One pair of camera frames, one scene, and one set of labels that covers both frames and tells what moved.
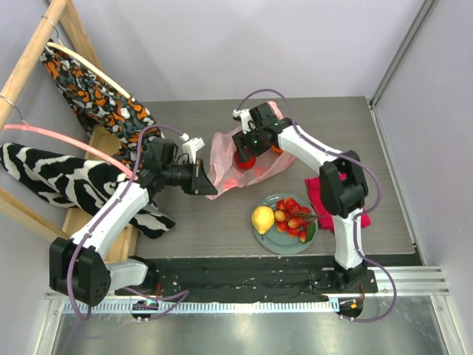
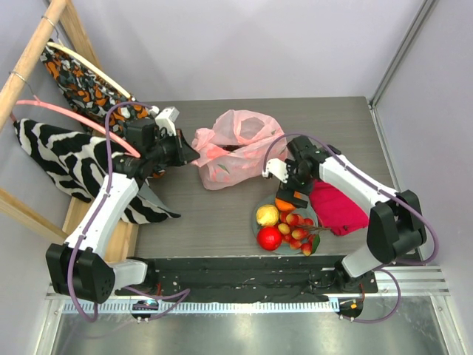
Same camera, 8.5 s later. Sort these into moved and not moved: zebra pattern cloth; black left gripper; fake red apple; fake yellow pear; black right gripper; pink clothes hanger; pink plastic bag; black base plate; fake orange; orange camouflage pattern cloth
Moved: pink clothes hanger; fake red apple; black left gripper; zebra pattern cloth; fake orange; black right gripper; fake yellow pear; pink plastic bag
Not moved: orange camouflage pattern cloth; black base plate
